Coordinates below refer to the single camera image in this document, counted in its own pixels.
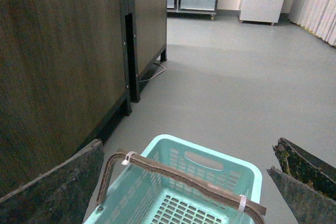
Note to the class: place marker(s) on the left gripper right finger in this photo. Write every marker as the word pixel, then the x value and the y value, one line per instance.
pixel 306 183

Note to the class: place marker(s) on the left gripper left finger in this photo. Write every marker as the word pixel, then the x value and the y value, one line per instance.
pixel 61 195

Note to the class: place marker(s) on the white curtain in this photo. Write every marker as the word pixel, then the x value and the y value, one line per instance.
pixel 316 17

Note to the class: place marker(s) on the dark wooden display stand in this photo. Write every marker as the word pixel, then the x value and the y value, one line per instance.
pixel 67 66

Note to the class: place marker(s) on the light blue plastic basket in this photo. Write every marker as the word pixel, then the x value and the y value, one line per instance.
pixel 176 181

